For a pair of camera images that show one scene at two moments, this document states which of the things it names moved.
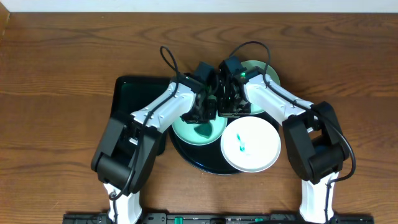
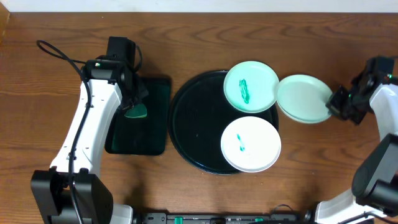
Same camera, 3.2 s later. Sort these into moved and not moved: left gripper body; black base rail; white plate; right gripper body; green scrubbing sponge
Moved: green scrubbing sponge; left gripper body; right gripper body
Not moved: black base rail; white plate
